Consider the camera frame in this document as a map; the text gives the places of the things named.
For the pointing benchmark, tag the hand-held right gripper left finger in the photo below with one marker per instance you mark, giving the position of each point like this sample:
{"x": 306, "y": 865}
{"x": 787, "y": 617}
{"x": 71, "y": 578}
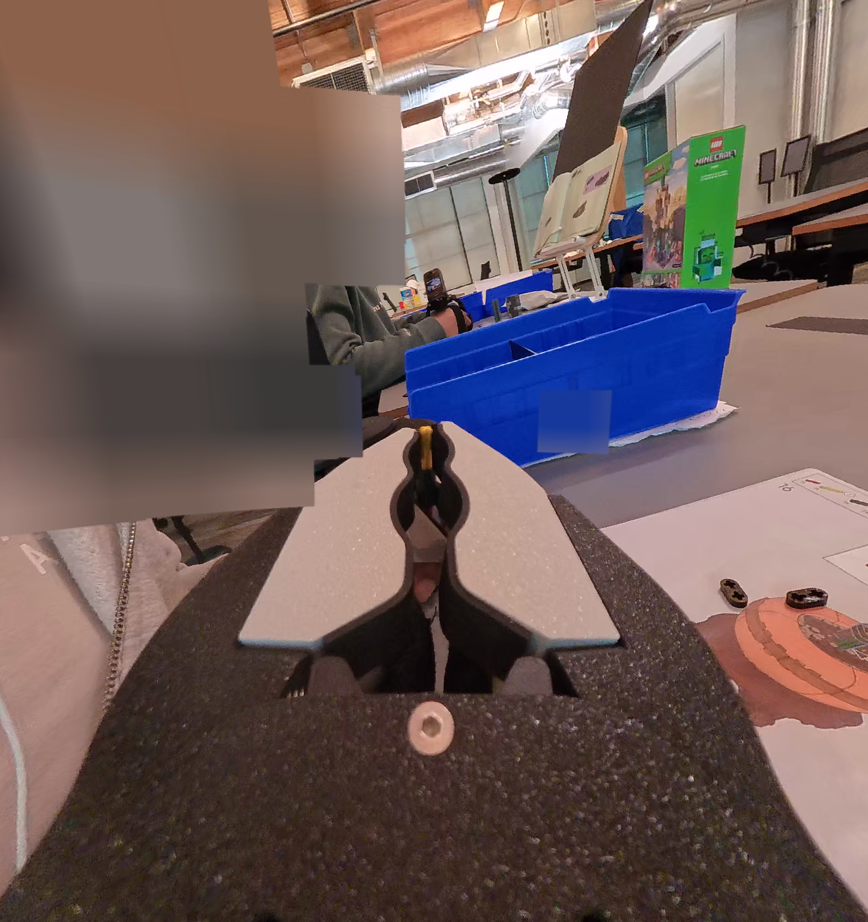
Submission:
{"x": 333, "y": 562}

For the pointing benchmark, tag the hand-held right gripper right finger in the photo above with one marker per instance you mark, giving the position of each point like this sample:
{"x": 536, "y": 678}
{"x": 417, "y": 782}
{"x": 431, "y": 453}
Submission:
{"x": 527, "y": 562}

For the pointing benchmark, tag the yellow toy brick rod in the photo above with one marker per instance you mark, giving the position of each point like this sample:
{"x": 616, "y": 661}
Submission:
{"x": 426, "y": 446}

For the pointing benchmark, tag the small black toy brick link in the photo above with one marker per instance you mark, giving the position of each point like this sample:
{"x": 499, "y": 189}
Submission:
{"x": 733, "y": 593}
{"x": 806, "y": 598}

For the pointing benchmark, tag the dark desk mat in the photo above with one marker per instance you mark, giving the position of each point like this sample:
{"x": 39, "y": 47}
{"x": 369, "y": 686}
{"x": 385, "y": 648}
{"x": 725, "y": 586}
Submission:
{"x": 837, "y": 326}

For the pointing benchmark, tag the black chair base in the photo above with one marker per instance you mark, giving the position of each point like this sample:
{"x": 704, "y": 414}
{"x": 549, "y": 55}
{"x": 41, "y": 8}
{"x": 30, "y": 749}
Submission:
{"x": 189, "y": 537}

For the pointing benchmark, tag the white instruction booklet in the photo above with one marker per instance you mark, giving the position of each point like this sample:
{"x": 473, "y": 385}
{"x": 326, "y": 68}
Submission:
{"x": 693, "y": 547}

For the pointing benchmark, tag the white paper sheet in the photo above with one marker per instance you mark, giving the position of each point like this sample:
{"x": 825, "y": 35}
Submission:
{"x": 693, "y": 423}

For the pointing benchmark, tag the blue plastic parts bin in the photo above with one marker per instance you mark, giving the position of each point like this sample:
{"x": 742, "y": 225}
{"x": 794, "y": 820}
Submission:
{"x": 657, "y": 360}

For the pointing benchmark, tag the blue background bin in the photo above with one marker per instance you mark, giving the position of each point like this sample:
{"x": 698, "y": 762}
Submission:
{"x": 527, "y": 284}

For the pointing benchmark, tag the white book stand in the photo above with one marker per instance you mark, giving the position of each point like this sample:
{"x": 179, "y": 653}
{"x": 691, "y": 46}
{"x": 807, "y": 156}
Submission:
{"x": 564, "y": 270}

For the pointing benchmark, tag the open instruction book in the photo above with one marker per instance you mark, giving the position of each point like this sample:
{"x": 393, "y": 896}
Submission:
{"x": 578, "y": 209}

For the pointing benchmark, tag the green toy set box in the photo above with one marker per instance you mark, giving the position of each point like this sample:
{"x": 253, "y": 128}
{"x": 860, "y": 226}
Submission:
{"x": 715, "y": 216}

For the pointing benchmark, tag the black sign stand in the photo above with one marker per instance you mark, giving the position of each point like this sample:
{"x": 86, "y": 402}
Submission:
{"x": 796, "y": 155}
{"x": 767, "y": 166}

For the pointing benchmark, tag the wood-edged office table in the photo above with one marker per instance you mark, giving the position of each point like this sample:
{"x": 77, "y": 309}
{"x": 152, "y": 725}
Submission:
{"x": 823, "y": 204}

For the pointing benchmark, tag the black board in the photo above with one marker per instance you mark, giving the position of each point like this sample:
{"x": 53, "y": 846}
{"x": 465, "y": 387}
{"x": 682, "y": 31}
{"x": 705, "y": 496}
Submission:
{"x": 607, "y": 93}

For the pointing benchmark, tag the ceiling air unit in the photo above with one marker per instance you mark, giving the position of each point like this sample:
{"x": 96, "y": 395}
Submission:
{"x": 333, "y": 78}

